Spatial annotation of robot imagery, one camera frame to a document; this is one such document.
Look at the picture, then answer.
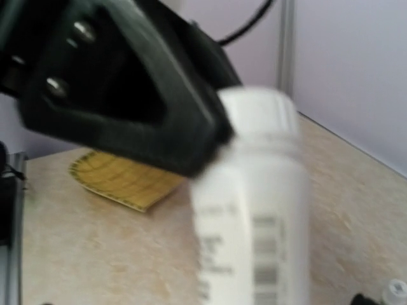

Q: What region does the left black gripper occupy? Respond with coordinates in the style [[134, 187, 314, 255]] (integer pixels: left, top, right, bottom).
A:
[[1, 1, 41, 98]]

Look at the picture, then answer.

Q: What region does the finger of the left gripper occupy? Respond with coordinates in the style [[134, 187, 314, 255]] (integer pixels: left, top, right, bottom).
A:
[[155, 1, 242, 95], [18, 1, 233, 177]]

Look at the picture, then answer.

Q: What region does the white pill bottle with cap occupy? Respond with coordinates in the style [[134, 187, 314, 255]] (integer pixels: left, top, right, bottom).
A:
[[190, 87, 310, 304]]

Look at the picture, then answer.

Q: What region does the woven bamboo tray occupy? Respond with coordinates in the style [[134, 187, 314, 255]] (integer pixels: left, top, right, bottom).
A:
[[69, 151, 184, 212]]

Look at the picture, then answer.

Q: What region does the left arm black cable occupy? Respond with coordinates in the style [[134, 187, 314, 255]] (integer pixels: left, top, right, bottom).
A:
[[216, 0, 274, 47]]

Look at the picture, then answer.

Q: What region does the left aluminium frame post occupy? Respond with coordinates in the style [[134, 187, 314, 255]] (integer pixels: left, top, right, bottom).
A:
[[277, 0, 296, 98]]

